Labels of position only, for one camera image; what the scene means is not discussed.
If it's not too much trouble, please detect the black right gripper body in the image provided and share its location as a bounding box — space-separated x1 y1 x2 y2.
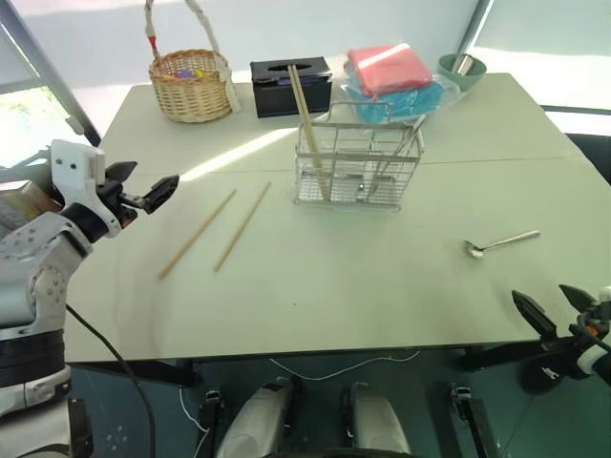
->
518 305 611 396

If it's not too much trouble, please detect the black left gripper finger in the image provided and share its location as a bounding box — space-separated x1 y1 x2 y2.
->
141 174 181 215
104 161 139 184

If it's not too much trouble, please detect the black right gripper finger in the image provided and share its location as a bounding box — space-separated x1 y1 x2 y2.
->
558 283 599 312
511 288 559 339

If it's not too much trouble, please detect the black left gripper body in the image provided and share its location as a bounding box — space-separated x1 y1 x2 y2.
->
96 177 146 229

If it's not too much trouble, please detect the wooden chopstick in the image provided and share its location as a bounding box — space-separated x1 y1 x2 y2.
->
213 180 273 273
286 64 325 199
291 64 331 199
158 188 239 281

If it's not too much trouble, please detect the silver metal spoon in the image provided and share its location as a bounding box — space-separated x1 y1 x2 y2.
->
462 230 542 260

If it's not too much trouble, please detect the brown cardboard box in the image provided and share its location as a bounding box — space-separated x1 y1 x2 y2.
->
0 180 64 221

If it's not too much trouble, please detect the black stand foot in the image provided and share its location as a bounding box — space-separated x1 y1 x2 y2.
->
450 385 504 458
197 387 227 458

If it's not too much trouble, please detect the black tissue box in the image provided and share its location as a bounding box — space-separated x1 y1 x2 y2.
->
249 55 333 120

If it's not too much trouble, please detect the silver right robot leg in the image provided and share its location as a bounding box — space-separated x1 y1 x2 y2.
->
339 381 412 458

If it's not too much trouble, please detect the silver robot leg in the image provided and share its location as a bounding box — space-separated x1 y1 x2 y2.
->
339 381 412 458
215 375 296 458

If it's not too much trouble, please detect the silver metal cutlery piece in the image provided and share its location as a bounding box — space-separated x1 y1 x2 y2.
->
374 114 427 193

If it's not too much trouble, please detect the blue cloth in plastic bag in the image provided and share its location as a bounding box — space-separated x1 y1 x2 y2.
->
340 74 463 124

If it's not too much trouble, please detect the silver robot torso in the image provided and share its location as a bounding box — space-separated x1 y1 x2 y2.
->
0 367 95 458

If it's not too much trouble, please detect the green bowl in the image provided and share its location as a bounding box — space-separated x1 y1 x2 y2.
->
436 52 489 94

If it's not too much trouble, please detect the silver left robot leg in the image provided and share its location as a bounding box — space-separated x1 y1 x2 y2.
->
215 375 296 458

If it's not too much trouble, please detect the pink cloth in plastic bag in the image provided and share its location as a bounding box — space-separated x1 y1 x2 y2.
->
345 43 434 102

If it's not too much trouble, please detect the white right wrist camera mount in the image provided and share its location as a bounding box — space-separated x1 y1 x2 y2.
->
575 284 611 381

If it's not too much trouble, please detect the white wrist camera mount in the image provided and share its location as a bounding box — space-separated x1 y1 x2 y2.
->
575 284 611 381
49 138 123 239

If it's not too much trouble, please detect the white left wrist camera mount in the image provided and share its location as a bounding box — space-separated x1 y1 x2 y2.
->
49 138 123 239

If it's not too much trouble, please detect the wicker basket with handle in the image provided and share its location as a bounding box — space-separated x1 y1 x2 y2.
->
143 0 241 125

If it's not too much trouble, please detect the dark window frame bar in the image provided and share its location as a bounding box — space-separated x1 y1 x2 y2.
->
456 0 495 57
0 0 103 148

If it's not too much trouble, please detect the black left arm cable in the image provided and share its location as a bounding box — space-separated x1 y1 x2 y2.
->
63 303 158 458

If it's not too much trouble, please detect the silver wire cutlery rack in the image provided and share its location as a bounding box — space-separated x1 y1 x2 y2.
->
292 100 426 214

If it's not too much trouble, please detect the thin white cable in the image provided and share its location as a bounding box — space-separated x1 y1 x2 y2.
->
178 349 422 458

